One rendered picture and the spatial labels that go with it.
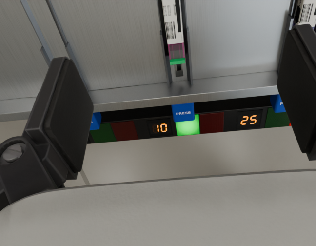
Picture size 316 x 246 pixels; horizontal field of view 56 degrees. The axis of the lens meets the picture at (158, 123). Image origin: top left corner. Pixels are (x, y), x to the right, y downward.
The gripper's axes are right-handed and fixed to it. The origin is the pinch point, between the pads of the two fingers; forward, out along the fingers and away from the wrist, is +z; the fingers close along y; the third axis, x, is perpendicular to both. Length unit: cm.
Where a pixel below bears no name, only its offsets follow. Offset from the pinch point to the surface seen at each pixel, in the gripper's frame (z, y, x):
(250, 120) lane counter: 14.9, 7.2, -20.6
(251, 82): 12.9, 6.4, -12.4
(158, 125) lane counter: 14.8, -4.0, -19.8
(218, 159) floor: 49, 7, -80
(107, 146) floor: 54, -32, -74
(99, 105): 11.9, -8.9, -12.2
